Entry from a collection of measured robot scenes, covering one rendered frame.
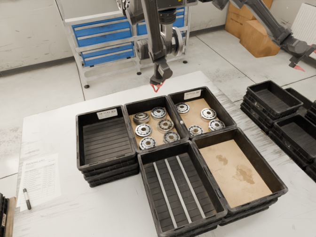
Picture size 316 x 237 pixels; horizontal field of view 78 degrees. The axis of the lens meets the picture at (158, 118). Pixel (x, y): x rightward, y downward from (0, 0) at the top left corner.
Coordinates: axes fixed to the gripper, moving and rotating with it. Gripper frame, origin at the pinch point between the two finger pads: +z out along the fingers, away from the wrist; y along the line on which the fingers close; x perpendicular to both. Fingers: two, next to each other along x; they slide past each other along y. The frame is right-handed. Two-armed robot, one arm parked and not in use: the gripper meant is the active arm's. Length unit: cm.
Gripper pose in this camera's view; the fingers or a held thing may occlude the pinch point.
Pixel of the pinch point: (158, 88)
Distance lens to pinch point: 118.3
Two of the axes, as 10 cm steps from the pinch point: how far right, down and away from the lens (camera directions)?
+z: -0.5, 6.3, 7.7
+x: -8.9, -3.8, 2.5
